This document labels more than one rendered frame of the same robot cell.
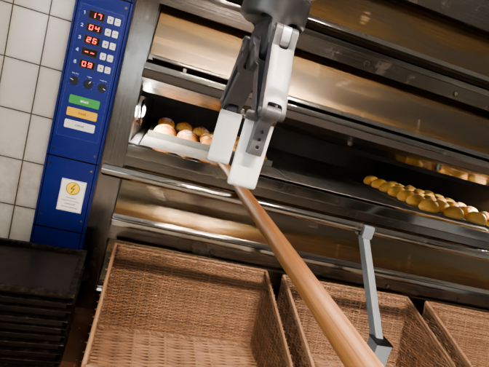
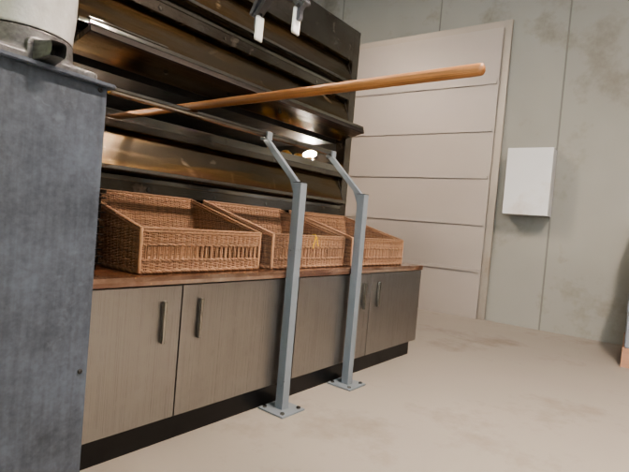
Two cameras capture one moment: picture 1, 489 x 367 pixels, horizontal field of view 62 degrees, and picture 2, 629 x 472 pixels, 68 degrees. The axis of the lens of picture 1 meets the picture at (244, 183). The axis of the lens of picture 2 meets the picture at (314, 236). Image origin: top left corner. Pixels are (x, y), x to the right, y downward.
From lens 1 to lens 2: 1.15 m
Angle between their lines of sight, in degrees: 39
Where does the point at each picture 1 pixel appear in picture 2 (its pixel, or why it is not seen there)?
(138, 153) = not seen: hidden behind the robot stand
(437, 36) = not seen: hidden behind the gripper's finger
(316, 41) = (191, 19)
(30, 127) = not seen: outside the picture
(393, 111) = (246, 74)
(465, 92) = (282, 62)
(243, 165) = (296, 24)
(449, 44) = (267, 29)
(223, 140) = (259, 30)
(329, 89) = (206, 55)
